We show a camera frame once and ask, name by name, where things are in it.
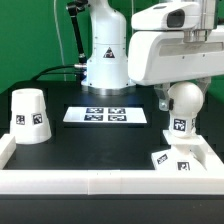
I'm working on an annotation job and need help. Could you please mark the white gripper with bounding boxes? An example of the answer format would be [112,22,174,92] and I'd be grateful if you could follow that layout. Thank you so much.
[128,28,224,111]

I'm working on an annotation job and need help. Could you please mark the white lamp bulb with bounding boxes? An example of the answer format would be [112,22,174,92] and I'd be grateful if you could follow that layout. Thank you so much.
[168,82,204,138]

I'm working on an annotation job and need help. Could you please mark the white lamp base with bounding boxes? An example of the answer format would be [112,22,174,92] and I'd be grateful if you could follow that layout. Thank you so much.
[151,130,205,172]

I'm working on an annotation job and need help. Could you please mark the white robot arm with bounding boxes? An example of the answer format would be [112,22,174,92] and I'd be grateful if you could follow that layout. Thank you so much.
[83,0,224,110]

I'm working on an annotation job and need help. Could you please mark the white lamp shade cone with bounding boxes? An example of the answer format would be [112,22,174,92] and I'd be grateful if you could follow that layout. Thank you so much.
[10,88,51,144]

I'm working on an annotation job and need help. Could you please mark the white marker tag sheet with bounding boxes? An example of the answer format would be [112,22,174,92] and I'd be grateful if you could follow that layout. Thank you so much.
[63,107,147,124]

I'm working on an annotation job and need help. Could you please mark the white U-shaped fence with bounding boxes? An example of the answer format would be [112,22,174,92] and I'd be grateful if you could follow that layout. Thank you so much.
[0,134,224,195]

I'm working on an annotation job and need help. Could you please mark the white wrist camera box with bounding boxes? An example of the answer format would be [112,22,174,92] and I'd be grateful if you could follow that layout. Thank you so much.
[131,1,201,31]

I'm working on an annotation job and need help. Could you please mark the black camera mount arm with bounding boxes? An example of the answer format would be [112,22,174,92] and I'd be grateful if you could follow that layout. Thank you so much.
[66,0,88,64]

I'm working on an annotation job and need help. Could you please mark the black cable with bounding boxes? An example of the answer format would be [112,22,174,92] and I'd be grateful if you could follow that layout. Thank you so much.
[30,63,88,82]

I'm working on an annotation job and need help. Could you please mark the white thin cable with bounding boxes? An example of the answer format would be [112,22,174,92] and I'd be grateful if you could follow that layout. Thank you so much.
[53,0,68,82]

